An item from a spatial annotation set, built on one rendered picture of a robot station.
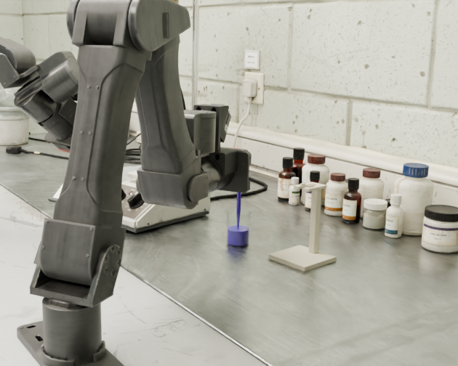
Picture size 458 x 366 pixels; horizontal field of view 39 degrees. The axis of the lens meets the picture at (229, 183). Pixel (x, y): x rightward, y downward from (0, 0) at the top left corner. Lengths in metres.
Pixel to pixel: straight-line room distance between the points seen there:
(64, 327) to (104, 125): 0.22
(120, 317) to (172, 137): 0.24
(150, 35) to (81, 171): 0.17
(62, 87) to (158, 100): 0.34
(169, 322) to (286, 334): 0.15
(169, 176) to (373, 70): 0.76
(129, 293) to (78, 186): 0.27
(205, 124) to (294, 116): 0.79
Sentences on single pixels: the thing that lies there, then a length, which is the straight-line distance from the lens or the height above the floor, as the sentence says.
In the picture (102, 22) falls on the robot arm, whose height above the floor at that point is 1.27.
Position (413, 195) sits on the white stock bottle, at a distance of 1.25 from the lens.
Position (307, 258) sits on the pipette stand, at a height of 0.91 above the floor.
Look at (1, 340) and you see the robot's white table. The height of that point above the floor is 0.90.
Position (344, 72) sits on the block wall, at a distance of 1.56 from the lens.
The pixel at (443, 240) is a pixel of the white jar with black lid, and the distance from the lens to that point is 1.18.
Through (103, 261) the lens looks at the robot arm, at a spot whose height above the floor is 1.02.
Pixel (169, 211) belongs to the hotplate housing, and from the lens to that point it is 1.24.
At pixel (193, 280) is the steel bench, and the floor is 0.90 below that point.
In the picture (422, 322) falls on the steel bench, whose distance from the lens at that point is 0.90.
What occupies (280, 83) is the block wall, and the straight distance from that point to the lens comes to 1.74.
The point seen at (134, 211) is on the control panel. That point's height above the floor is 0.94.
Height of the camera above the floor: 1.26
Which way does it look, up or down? 13 degrees down
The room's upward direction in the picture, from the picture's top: 1 degrees clockwise
